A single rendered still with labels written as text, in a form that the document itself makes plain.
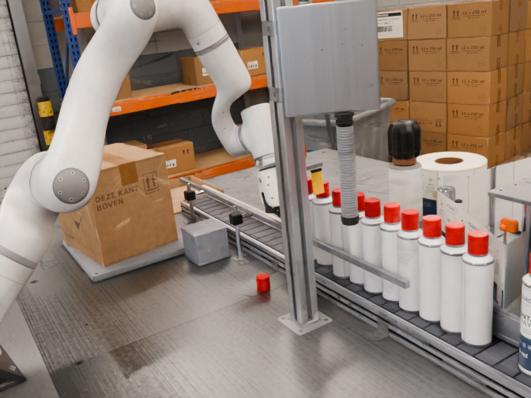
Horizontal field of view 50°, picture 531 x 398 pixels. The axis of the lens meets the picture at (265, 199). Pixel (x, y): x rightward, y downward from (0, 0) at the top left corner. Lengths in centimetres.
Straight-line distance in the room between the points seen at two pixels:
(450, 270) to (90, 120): 76
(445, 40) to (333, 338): 377
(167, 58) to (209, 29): 455
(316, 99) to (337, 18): 14
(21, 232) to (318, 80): 65
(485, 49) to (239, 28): 273
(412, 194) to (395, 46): 360
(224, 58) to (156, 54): 449
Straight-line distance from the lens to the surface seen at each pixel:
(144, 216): 164
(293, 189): 111
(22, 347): 139
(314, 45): 101
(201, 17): 136
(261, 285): 139
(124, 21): 122
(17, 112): 533
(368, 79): 103
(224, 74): 138
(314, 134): 366
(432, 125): 491
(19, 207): 128
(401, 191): 148
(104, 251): 162
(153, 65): 584
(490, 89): 461
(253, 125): 145
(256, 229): 164
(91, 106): 123
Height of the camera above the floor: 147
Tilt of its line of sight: 18 degrees down
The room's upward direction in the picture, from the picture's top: 6 degrees counter-clockwise
